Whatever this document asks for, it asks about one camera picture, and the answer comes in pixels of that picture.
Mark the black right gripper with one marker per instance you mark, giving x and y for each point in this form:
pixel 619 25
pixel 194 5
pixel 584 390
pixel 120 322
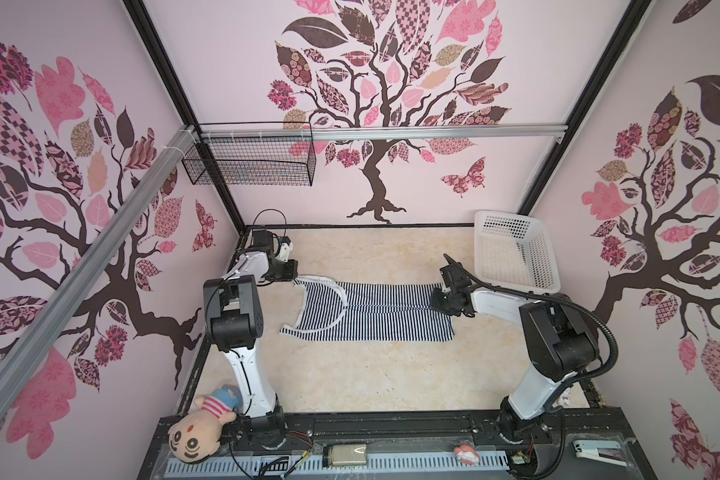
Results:
pixel 435 302

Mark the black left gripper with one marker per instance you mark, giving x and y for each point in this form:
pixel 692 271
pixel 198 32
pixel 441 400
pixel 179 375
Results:
pixel 288 274

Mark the navy striped tank top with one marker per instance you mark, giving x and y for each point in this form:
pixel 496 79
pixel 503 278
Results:
pixel 336 311

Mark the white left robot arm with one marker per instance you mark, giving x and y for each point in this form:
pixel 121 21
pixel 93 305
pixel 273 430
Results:
pixel 235 322

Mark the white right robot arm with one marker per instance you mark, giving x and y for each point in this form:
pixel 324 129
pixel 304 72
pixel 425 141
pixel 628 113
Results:
pixel 559 336

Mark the white plastic laundry basket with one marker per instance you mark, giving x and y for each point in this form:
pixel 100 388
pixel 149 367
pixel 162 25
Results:
pixel 514 251

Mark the plush doll striped shirt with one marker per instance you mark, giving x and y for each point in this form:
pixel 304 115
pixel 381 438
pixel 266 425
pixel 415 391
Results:
pixel 197 435

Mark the white stapler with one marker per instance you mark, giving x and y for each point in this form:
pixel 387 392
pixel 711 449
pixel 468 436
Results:
pixel 604 451

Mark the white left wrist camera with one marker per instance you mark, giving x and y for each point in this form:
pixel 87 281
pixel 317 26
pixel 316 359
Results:
pixel 284 249

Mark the black wire mesh basket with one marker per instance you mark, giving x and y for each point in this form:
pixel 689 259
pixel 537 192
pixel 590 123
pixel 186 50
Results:
pixel 261 153

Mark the pink toy on rail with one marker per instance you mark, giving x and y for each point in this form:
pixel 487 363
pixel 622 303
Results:
pixel 467 455

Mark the aluminium rail back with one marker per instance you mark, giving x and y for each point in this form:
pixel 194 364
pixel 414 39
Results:
pixel 394 133

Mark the aluminium rail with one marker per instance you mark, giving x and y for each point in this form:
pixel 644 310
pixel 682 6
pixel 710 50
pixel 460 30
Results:
pixel 21 362
pixel 394 133

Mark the beige box on rail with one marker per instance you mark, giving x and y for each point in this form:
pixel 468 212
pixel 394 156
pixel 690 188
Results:
pixel 345 455

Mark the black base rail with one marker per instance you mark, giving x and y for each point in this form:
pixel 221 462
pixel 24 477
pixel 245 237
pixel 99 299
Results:
pixel 407 445

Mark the black corner frame post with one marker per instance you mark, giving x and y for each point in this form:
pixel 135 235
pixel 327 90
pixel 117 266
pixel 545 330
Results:
pixel 615 50
pixel 151 40

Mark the aluminium rail left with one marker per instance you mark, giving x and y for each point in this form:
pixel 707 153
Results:
pixel 21 362

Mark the black right corner frame post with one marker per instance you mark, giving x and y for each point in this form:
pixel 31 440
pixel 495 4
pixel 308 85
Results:
pixel 615 50

